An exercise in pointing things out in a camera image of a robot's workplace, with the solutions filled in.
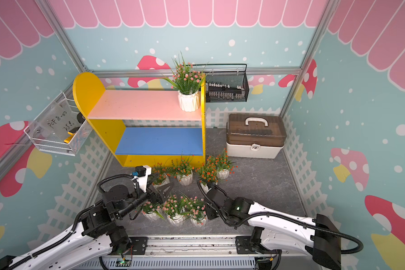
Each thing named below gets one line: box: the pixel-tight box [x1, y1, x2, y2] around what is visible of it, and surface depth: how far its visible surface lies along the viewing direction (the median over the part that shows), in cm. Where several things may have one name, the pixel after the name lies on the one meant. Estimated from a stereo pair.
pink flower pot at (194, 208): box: [177, 195, 207, 228], surface depth 73 cm
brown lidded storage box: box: [226, 113, 287, 159], surface depth 96 cm
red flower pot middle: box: [170, 155, 196, 186], surface depth 88 cm
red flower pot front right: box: [195, 155, 219, 193], surface depth 82 cm
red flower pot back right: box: [207, 147, 239, 180], surface depth 88 cm
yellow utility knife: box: [63, 131, 76, 144], surface depth 64 cm
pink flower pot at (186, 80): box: [160, 50, 202, 112], surface depth 68 cm
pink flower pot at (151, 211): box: [140, 200, 165, 221], surface depth 77 cm
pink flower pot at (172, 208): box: [162, 194, 185, 227], surface depth 74 cm
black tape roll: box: [76, 111, 86, 125], surface depth 81 cm
